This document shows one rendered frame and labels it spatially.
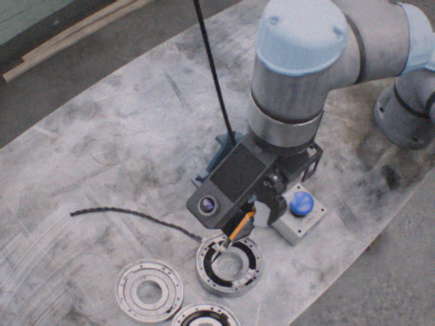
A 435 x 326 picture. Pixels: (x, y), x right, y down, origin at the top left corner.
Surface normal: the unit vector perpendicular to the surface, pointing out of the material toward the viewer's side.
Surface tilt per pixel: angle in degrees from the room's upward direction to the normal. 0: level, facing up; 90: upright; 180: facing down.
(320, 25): 1
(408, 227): 0
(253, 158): 32
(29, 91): 0
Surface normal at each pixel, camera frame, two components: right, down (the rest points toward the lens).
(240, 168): -0.33, -0.15
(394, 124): -0.72, 0.34
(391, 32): 0.19, -0.12
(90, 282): 0.05, -0.53
